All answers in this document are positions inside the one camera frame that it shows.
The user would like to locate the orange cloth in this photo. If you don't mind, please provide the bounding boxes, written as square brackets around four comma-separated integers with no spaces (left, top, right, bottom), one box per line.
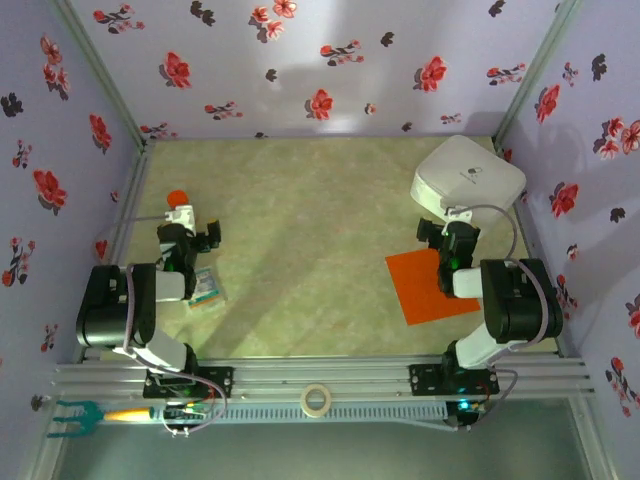
[384,248,482,327]

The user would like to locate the white square zip case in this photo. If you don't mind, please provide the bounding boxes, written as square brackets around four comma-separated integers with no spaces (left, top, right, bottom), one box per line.
[409,134,528,222]

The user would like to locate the teal and white small packet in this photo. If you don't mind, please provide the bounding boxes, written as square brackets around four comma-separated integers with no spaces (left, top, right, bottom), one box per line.
[187,267,229,310]

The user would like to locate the white tape roll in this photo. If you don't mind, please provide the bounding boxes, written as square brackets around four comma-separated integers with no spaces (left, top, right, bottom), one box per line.
[300,383,335,419]

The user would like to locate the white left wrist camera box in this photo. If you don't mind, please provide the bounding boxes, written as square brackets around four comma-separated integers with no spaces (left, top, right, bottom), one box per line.
[163,203,197,235]

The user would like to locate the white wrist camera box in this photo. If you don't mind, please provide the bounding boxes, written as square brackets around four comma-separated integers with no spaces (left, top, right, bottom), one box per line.
[163,203,197,235]
[446,204,474,226]

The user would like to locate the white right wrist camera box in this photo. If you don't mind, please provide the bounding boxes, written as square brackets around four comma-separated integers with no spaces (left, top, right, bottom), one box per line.
[446,204,474,226]

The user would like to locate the grey right arm cable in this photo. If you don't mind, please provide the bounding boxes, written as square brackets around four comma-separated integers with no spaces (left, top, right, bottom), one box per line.
[399,203,551,434]

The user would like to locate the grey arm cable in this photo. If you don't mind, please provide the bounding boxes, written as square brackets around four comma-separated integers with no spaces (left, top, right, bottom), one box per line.
[399,203,551,434]
[97,212,229,436]

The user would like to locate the grey left arm cable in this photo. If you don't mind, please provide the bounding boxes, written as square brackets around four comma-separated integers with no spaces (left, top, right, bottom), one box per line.
[97,212,229,436]

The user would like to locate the aluminium side rail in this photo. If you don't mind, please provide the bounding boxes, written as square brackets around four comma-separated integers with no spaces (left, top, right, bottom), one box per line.
[74,139,156,364]
[492,137,571,359]

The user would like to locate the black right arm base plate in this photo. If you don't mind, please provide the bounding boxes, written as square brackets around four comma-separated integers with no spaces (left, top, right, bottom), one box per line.
[408,363,501,399]

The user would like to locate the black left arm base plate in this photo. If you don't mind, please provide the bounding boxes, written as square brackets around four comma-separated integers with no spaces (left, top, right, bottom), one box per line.
[143,366,235,400]

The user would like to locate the aluminium mounting rail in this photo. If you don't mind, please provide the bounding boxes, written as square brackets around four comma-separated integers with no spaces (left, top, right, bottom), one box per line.
[49,355,597,401]

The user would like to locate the grey slotted cable duct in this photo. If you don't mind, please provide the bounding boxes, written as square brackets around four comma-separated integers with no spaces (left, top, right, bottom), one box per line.
[214,403,449,424]

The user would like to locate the aluminium corner post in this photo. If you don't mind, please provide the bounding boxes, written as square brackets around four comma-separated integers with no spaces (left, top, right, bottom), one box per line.
[49,0,157,151]
[492,0,585,146]

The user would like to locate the teal garden fork yellow handle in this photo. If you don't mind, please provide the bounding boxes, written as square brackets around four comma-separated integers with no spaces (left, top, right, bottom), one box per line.
[46,398,156,440]

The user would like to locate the aluminium frame leg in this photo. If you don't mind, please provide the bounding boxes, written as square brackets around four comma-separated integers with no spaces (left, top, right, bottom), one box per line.
[14,399,71,480]
[569,397,619,480]

